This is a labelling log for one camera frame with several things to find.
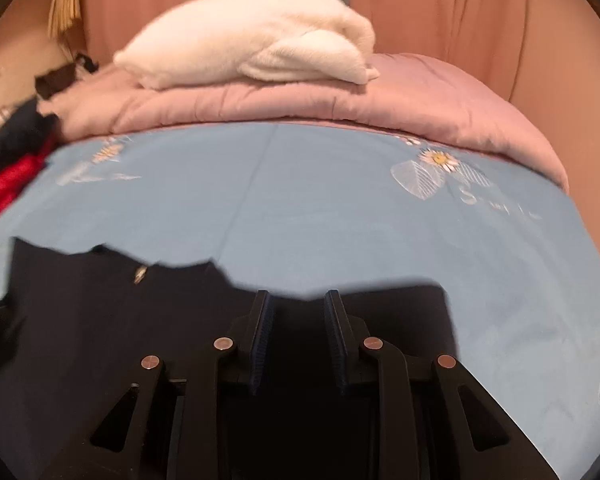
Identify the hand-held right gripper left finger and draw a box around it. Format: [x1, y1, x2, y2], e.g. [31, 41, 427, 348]
[45, 290, 276, 480]

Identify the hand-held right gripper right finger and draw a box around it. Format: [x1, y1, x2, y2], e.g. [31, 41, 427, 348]
[324, 290, 551, 480]

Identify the dark navy jacket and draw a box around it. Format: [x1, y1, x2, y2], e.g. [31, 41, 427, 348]
[0, 237, 456, 480]

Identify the blue floral bedsheet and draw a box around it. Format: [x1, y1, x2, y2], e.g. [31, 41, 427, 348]
[0, 120, 600, 480]

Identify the pink quilt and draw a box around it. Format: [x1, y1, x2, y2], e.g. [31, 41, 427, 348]
[40, 52, 571, 191]

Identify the folded red down jacket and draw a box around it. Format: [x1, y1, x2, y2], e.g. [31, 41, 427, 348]
[0, 152, 51, 225]

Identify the white plush blanket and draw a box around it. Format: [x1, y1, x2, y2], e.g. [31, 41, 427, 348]
[112, 0, 381, 92]

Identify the folded navy garment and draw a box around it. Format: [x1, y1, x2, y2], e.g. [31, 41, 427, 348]
[0, 97, 61, 173]

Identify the black crumpled cloth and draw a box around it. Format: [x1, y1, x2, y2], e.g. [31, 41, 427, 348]
[34, 52, 101, 98]

